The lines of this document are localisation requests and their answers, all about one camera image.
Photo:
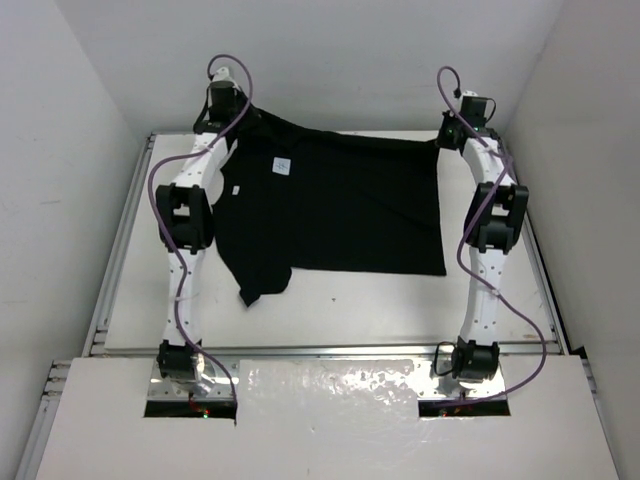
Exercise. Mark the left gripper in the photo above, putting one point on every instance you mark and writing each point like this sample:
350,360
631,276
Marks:
242,115

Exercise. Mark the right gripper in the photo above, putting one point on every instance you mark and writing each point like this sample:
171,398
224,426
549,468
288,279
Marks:
442,140

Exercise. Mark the black t-shirt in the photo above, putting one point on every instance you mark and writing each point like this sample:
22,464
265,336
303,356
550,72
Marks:
299,198

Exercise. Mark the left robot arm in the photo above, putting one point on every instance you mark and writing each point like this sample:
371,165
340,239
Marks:
178,188

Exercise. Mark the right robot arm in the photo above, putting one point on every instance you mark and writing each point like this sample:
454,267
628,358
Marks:
491,229

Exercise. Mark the white front cover panel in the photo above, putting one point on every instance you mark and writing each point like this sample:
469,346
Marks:
287,431

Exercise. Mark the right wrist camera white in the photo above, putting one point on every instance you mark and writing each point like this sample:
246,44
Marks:
466,94

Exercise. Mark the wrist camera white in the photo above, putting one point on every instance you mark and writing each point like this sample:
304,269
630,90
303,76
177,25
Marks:
466,94
224,74

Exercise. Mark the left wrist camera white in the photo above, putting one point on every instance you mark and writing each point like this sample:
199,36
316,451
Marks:
224,74

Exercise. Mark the right aluminium frame rail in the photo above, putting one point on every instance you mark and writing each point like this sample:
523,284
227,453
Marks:
531,323

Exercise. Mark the aluminium frame rail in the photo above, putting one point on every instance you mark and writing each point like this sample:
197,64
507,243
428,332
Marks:
531,323
94,342

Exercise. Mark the left aluminium frame rail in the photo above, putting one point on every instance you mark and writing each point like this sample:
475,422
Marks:
94,342

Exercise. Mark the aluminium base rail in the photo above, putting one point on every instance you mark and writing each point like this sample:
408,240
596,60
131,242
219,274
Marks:
210,391

